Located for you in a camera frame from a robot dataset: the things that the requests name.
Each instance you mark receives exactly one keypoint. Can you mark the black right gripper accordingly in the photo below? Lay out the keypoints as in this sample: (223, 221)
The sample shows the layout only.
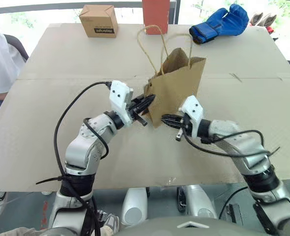
(186, 126)

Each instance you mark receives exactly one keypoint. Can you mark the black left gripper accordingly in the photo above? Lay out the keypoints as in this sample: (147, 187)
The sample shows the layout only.
(136, 115)

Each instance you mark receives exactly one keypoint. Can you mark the brown paper bag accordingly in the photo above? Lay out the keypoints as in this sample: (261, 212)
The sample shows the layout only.
(174, 93)

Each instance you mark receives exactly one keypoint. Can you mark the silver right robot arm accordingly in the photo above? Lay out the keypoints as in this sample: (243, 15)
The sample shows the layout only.
(248, 147)

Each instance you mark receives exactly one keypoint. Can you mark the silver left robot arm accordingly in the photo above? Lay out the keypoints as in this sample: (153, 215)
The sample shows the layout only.
(78, 147)

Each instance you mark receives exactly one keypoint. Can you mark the brown cardboard table cover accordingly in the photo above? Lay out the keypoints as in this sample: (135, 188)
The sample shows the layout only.
(61, 98)

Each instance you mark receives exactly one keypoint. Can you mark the silver robot right leg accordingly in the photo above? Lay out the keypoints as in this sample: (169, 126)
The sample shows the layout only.
(199, 201)

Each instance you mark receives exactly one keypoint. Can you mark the silver robot leg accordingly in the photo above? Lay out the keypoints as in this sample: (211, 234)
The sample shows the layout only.
(199, 201)
(134, 209)

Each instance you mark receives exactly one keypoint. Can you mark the tall red box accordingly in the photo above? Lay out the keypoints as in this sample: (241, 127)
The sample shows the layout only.
(156, 17)

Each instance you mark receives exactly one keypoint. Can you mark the brown cardboard box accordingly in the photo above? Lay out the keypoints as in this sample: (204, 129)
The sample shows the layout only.
(98, 19)

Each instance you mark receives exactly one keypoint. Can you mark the silver robot left leg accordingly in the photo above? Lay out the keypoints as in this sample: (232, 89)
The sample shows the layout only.
(134, 209)

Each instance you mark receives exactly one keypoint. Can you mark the blue boxing glove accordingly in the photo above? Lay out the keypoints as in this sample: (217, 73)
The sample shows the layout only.
(221, 24)

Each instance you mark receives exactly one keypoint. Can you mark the grey robot torso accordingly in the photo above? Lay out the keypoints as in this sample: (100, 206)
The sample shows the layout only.
(189, 227)

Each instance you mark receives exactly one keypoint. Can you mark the grey sneaker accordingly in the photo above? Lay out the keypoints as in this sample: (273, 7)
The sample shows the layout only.
(110, 221)

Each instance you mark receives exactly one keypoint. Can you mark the small red object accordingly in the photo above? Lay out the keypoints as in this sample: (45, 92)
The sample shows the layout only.
(270, 29)

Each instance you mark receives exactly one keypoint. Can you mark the dark chair backrest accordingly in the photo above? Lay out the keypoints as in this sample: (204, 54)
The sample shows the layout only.
(18, 46)

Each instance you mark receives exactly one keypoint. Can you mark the person in white shirt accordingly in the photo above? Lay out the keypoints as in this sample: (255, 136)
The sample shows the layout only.
(0, 64)

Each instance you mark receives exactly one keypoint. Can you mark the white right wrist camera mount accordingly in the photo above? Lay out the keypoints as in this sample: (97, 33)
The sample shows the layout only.
(193, 108)

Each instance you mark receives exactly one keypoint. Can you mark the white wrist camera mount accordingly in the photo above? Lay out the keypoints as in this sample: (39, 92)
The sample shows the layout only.
(118, 98)
(193, 108)

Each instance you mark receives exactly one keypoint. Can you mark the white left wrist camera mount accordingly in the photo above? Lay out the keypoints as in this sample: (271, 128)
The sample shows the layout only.
(118, 98)

